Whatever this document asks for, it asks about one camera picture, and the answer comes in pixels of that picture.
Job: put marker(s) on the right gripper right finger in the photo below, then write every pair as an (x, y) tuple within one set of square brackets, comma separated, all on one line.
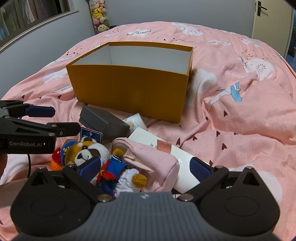
[(209, 177)]

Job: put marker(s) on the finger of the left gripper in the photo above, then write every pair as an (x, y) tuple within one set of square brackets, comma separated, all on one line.
[(40, 111), (64, 129)]

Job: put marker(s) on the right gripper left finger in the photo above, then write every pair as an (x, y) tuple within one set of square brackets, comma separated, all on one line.
[(80, 176)]

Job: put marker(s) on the orange crochet strawberry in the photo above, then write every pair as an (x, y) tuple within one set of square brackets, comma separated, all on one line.
[(58, 159)]

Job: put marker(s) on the dark grey small box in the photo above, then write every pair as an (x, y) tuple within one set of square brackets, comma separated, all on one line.
[(104, 122)]

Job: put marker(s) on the white lotion tube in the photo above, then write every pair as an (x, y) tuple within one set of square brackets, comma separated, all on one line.
[(135, 121)]

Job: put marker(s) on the blue tag card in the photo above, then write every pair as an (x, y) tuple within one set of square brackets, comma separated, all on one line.
[(95, 135)]

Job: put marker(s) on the pink printed bed quilt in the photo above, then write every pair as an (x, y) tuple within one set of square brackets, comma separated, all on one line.
[(240, 108)]

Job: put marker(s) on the orange cardboard box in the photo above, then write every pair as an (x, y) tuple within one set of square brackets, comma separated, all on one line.
[(149, 78)]

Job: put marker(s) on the hanging plush toy stack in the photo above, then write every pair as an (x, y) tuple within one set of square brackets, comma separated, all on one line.
[(99, 15)]

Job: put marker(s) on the window with dark frame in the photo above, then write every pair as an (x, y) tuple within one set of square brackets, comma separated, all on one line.
[(20, 17)]

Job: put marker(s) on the cream door with handle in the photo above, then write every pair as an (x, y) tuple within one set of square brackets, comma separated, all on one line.
[(273, 22)]

